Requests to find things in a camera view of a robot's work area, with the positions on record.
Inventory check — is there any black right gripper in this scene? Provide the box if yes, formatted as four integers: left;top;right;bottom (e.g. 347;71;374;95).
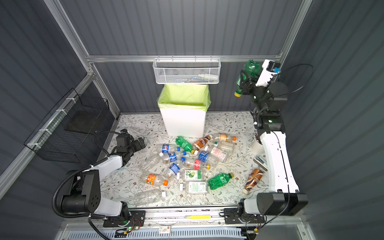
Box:
237;70;270;116

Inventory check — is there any clear crushed bottle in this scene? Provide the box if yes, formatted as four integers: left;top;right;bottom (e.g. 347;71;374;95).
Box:
140;153;164;173
134;189;167;206

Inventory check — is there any green bottle yellow cap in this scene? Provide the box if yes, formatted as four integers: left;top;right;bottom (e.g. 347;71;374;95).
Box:
235;59;262;98

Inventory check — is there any orange label bottle bottom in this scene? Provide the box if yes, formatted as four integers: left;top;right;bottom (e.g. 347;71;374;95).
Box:
141;174;169;187

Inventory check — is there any orange label bottle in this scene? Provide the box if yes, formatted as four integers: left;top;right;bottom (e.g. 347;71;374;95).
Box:
141;174;169;187
213;133;237;143

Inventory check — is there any clear crushed bottle bottom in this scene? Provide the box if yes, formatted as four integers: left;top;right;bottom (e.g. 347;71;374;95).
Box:
134;189;167;206

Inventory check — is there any lime label bottle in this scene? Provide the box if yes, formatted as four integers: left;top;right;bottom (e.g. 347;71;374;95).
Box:
176;170;207;182

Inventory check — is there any red white label bottle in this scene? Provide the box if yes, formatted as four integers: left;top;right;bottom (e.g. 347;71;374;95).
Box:
204;146;229;163

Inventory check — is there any pink label bottle yellow cap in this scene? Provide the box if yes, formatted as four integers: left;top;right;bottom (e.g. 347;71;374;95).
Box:
184;158;211;170

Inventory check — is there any green label bottle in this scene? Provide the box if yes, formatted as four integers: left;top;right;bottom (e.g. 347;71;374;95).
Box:
179;181;208;195

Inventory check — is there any brown tea bottle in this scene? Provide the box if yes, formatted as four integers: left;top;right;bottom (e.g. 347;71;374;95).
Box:
242;169;265;195

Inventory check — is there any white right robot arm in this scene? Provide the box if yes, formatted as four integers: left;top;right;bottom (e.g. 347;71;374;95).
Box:
240;71;309;219

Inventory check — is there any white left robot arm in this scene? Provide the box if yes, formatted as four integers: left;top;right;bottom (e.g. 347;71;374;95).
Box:
51;129;146;224

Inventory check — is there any green bin liner bag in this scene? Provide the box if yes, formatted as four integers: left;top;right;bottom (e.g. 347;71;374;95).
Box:
158;85;211;112

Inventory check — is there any white plastic trash bin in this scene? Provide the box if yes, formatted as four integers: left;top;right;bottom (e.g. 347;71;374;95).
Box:
160;108;207;138

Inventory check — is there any pepsi bottle upper left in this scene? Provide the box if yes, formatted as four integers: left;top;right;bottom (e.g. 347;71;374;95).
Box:
156;144;181;153

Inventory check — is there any pepsi bottle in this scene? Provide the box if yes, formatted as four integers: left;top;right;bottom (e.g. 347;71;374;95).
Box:
156;144;181;153
159;151;187;164
164;163;184;180

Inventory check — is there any pepsi bottle middle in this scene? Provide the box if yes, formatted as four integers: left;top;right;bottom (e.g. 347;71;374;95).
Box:
159;151;187;164

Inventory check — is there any white cup with pens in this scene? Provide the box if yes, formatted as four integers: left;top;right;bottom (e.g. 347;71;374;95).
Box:
251;133;265;155

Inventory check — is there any pepsi bottle lower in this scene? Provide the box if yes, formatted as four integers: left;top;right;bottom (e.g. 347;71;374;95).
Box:
164;163;184;180

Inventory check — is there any orange label bottle top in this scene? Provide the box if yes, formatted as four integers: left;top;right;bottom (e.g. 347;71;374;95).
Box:
213;133;237;143

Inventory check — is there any clear bottle top right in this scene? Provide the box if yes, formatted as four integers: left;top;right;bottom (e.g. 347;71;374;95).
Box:
213;141;235;153

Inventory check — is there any brown cola bottle centre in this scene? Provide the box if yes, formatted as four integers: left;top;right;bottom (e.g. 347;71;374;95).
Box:
193;135;213;151

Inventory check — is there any blue label bottle right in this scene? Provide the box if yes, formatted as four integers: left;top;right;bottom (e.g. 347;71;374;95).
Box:
193;150;218;165

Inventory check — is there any black wire mesh basket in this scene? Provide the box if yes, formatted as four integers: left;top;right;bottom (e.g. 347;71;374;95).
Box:
24;92;113;164

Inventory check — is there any white wire mesh basket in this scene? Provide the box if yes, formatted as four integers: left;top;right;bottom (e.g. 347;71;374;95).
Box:
153;58;222;85

